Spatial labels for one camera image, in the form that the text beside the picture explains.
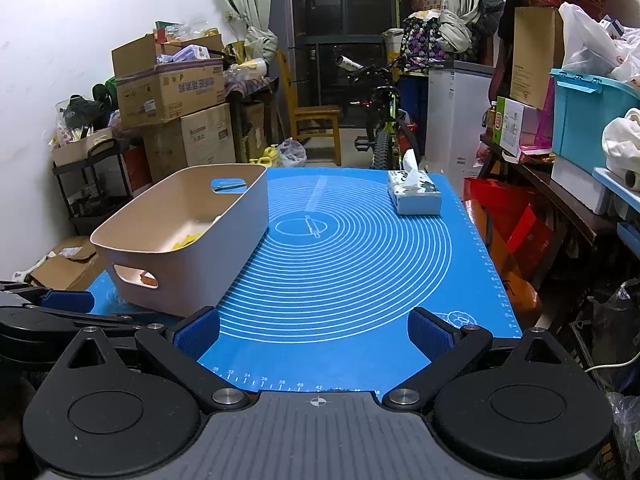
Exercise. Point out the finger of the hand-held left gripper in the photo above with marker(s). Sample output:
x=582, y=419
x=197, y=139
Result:
x=115, y=321
x=67, y=300

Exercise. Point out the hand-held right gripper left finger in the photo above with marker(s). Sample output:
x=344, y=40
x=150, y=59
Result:
x=197, y=335

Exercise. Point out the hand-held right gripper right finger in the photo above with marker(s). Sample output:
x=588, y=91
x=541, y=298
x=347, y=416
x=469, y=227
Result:
x=427, y=332

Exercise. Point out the yellow toy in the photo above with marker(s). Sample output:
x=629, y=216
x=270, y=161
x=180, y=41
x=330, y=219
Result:
x=187, y=241

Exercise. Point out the beige plastic storage bin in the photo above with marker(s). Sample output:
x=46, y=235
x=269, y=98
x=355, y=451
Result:
x=235, y=240

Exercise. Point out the torn open cardboard box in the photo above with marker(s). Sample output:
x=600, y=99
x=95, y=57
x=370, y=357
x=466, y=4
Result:
x=70, y=270

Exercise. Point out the black shelf cart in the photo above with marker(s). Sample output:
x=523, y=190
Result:
x=95, y=210

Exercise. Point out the orange bag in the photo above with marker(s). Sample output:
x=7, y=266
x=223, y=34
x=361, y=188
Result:
x=520, y=295

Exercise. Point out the blue silicone baking mat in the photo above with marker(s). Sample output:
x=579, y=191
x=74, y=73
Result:
x=350, y=260

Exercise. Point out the tissue box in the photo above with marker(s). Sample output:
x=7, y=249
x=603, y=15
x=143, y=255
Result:
x=415, y=200

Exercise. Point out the red bags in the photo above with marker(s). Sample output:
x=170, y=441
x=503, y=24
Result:
x=525, y=240

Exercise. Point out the red and white appliance box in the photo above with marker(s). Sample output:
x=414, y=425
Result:
x=137, y=170

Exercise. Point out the yellow and black bicycle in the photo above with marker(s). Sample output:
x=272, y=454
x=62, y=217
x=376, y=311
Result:
x=382, y=150

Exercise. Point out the black bag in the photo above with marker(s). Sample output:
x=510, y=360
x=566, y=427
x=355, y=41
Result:
x=82, y=110

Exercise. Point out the dark wooden side table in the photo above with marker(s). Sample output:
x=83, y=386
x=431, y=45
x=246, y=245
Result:
x=565, y=195

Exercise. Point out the yellow detergent jug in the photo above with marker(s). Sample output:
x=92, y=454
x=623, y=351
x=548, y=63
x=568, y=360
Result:
x=267, y=152

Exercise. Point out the plain brown cardboard box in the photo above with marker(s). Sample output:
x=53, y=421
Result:
x=205, y=135

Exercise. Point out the clear plastic bag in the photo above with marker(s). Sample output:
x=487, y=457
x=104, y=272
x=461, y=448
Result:
x=292, y=155

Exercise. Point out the white chest freezer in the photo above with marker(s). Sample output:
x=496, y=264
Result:
x=450, y=120

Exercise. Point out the green bag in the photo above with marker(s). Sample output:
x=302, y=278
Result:
x=107, y=90

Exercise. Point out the white storage box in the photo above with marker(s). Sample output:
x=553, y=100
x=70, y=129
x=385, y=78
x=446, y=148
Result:
x=580, y=180

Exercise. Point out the green and white box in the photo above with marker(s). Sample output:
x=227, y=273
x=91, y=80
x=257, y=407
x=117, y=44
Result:
x=515, y=125

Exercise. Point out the open printed cardboard box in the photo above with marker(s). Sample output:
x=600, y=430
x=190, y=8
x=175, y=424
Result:
x=170, y=95

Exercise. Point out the light blue plastic shelf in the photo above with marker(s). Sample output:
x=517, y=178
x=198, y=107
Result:
x=612, y=177

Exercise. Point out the wooden chair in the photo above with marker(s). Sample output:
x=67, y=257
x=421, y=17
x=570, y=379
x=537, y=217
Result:
x=315, y=112

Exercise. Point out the cloth covered table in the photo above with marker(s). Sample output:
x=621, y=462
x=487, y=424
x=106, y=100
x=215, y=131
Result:
x=245, y=87

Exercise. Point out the teal plastic storage box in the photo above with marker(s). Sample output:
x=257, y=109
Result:
x=590, y=125

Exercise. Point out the white bundled cloth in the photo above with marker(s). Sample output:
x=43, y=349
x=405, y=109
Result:
x=620, y=140

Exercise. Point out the flat brown cardboard box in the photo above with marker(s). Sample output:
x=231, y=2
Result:
x=532, y=60

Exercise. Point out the floral cloth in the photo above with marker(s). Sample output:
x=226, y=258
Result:
x=422, y=40

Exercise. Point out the grey refrigerator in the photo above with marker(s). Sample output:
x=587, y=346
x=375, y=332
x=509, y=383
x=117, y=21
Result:
x=282, y=35

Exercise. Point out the white plastic bag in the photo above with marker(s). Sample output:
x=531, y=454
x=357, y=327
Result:
x=585, y=45

